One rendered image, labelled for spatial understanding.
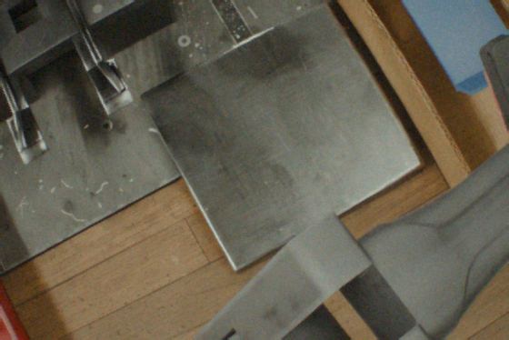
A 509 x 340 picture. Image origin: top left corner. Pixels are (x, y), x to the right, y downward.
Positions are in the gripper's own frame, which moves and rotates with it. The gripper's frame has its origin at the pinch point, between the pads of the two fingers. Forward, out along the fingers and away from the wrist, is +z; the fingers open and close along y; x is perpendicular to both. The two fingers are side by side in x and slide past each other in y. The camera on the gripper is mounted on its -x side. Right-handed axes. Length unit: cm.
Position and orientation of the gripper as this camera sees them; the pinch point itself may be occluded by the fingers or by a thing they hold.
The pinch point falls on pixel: (495, 74)
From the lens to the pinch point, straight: 81.7
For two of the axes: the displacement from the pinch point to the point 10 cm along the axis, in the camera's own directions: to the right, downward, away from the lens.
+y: -4.1, -8.6, -3.0
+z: -2.4, -2.1, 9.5
